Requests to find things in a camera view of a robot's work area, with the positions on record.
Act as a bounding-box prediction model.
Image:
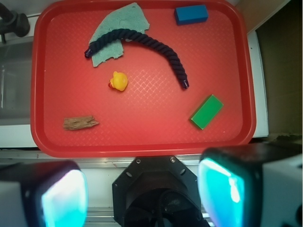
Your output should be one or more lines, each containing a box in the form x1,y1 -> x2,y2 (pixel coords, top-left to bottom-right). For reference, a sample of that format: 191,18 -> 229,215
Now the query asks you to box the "green rectangular block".
190,95 -> 223,130

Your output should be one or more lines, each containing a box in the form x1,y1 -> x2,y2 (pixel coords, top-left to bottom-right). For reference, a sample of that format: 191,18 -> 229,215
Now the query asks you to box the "dark navy twisted rope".
84,28 -> 190,90

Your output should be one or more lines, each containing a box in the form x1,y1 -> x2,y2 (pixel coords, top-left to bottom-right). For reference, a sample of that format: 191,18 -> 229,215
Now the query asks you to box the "black clamp knob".
0,3 -> 30,44

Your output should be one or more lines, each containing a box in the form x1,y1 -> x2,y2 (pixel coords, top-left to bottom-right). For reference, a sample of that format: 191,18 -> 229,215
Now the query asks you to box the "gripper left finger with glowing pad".
0,160 -> 88,227

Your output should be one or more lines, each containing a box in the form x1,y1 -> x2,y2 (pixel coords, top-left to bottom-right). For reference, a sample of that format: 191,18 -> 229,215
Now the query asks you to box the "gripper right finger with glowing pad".
197,142 -> 303,227

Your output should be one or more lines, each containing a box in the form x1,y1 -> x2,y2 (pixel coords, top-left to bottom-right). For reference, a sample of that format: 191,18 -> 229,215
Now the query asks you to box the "brown wood bark piece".
63,115 -> 99,131

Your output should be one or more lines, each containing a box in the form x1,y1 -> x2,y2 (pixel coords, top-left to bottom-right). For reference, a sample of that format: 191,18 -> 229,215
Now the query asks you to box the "blue rectangular block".
174,5 -> 209,26

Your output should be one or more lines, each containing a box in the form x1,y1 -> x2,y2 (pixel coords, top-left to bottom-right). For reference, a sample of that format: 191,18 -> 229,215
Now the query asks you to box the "red plastic tray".
30,0 -> 256,158

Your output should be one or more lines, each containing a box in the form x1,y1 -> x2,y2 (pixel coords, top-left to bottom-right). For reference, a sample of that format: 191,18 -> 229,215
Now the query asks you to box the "yellow rubber duck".
108,71 -> 128,92

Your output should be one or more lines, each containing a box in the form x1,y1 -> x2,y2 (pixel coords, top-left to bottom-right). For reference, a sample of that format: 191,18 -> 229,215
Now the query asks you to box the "teal cloth rag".
89,3 -> 150,68

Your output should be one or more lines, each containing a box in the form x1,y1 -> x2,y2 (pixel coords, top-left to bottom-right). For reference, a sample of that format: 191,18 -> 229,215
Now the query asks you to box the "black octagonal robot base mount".
112,156 -> 209,227

